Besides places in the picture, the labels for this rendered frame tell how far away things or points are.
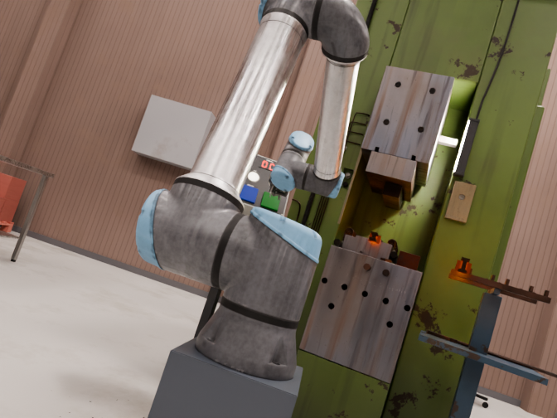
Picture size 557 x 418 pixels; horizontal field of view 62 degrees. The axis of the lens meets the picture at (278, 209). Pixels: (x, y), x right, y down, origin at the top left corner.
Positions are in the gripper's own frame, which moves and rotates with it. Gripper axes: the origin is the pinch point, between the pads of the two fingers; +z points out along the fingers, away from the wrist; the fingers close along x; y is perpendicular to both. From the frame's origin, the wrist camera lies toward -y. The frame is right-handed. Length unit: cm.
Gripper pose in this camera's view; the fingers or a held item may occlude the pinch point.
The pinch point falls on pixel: (274, 192)
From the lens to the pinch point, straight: 189.7
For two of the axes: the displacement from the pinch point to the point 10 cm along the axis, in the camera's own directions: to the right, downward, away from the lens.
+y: -1.9, 7.9, -5.8
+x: 9.4, 3.2, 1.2
